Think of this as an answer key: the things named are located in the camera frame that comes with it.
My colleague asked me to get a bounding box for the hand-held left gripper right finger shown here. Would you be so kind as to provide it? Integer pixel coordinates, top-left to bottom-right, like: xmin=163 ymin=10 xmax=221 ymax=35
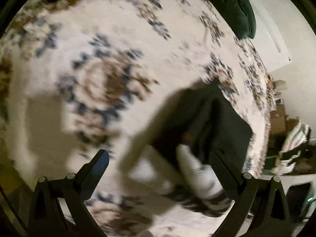
xmin=210 ymin=149 xmax=292 ymax=237

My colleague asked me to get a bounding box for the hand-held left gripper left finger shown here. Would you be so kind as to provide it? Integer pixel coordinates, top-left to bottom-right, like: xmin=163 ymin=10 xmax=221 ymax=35
xmin=28 ymin=149 xmax=109 ymax=237

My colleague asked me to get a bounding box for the black sweater with white sleeves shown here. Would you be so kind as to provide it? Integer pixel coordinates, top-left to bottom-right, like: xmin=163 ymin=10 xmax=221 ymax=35
xmin=118 ymin=78 xmax=255 ymax=219

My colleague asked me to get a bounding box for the green plastic basin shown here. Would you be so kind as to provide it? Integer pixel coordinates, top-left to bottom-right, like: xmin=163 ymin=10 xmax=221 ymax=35
xmin=264 ymin=153 xmax=279 ymax=171

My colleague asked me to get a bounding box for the striped cloth pile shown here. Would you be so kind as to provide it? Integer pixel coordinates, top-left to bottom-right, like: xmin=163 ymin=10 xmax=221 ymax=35
xmin=273 ymin=121 xmax=311 ymax=176

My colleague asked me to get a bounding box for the large cardboard box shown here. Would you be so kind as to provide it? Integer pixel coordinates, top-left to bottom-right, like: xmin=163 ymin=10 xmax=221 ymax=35
xmin=270 ymin=110 xmax=300 ymax=134

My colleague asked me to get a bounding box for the black jacket with white stripes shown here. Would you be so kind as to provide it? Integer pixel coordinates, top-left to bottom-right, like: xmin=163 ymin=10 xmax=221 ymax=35
xmin=279 ymin=122 xmax=314 ymax=165

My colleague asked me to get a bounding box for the white nightstand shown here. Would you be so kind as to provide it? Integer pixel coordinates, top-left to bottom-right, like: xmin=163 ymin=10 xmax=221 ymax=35
xmin=272 ymin=89 xmax=285 ymax=109

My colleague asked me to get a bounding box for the floral bed sheet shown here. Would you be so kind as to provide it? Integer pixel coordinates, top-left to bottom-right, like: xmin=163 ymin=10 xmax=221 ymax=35
xmin=0 ymin=0 xmax=276 ymax=237

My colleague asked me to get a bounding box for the white headboard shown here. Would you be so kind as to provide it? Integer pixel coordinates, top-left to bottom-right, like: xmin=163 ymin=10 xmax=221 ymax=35
xmin=247 ymin=5 xmax=294 ymax=72

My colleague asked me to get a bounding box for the dark green cushion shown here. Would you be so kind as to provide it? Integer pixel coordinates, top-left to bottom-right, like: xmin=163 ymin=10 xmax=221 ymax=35
xmin=190 ymin=0 xmax=257 ymax=39

